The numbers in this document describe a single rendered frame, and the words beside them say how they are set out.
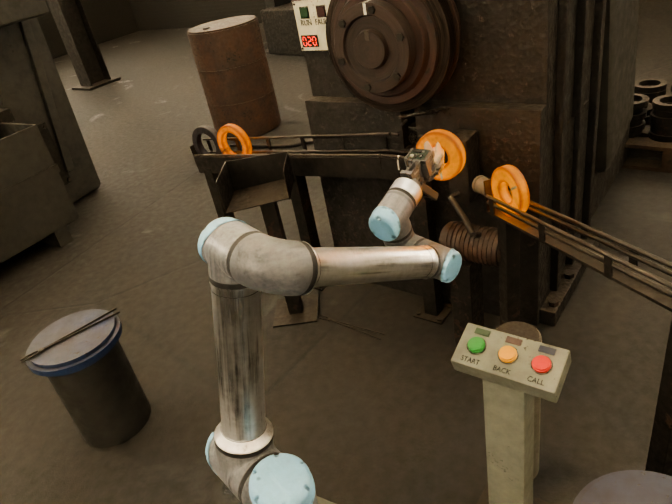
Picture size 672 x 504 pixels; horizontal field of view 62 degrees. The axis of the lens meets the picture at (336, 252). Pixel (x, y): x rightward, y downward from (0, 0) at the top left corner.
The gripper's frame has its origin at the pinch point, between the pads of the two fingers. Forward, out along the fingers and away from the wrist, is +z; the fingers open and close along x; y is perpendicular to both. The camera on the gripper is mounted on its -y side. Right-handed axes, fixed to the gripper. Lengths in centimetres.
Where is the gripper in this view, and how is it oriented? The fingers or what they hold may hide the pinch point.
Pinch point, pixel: (439, 149)
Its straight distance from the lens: 176.6
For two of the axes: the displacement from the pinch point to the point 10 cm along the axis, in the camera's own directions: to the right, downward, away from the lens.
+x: -8.0, -1.9, 5.6
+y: -3.1, -6.7, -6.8
